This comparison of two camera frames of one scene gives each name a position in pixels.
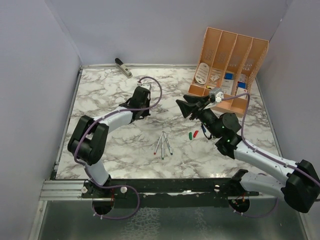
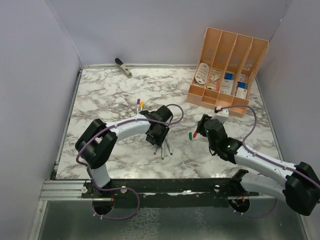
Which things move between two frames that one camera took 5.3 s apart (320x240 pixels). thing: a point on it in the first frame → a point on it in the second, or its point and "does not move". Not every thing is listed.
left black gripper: (146, 113) → (159, 141)
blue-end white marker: (171, 153) does not move
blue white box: (227, 84) does not move
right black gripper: (187, 108) → (201, 129)
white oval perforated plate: (202, 72) does not move
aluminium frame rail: (62, 190) does not move
